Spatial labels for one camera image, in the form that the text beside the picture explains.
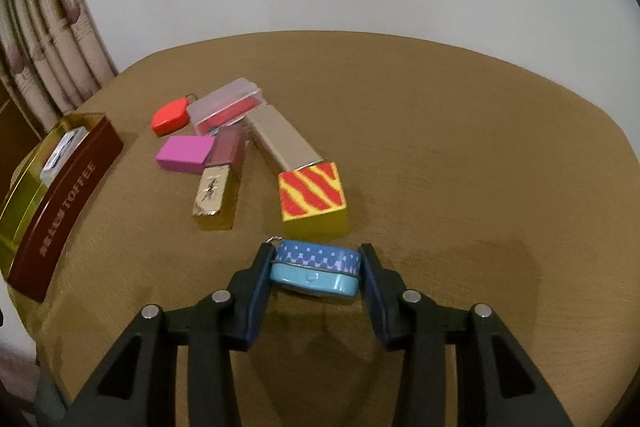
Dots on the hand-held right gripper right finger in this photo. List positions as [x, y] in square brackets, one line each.
[376, 302]

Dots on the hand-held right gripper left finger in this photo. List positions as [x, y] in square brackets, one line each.
[257, 302]

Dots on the blue patterned tin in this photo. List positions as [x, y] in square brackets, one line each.
[315, 279]

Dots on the yellow red striped block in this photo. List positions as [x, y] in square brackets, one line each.
[310, 192]

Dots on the beige rectangular box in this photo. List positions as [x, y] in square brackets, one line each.
[280, 137]

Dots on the pink box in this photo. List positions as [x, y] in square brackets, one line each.
[182, 152]

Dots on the clear plastic box red insert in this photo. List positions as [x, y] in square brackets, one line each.
[225, 109]

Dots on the dark red tin gold interior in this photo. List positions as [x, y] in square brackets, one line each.
[65, 202]

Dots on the clear plastic box white label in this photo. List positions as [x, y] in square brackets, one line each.
[60, 154]

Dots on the brown wooden door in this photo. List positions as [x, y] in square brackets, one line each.
[15, 127]

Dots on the beige patterned curtain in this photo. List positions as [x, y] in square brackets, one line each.
[50, 32]

